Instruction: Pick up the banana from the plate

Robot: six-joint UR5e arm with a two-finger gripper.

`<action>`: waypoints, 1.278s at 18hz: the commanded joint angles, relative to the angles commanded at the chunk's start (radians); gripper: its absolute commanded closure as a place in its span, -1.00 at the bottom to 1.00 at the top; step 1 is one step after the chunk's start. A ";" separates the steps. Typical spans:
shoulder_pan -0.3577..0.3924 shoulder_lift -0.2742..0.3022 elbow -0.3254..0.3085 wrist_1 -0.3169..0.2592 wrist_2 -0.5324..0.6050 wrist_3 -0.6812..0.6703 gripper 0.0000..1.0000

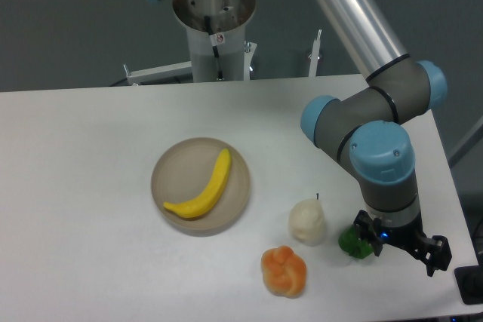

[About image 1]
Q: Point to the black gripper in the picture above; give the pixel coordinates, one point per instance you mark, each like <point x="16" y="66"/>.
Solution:
<point x="434" y="253"/>

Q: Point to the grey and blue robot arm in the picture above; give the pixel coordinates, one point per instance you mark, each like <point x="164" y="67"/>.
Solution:
<point x="363" y="133"/>

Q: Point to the yellow toy banana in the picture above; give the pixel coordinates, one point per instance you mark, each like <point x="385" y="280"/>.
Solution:
<point x="210" y="195"/>

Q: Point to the beige round plate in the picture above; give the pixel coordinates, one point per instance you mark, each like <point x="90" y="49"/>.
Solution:
<point x="183" y="171"/>

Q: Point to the green toy vegetable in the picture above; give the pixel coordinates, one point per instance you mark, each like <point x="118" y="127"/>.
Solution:
<point x="352" y="245"/>

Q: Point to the black device at table edge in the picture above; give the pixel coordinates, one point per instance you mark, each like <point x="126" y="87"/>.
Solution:
<point x="469" y="282"/>

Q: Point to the white toy pear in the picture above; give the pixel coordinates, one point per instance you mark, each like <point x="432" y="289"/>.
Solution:
<point x="306" y="221"/>

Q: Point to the orange knotted bread roll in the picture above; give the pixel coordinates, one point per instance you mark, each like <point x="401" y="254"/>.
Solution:
<point x="284" y="272"/>

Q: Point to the white upright bracket post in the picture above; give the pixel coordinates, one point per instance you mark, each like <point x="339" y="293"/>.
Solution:
<point x="315" y="55"/>

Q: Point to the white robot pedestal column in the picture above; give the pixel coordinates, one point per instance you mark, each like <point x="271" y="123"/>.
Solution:
<point x="215" y="31"/>

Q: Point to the white metal frame bracket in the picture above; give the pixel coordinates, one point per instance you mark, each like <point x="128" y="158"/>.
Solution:
<point x="179" y="71"/>

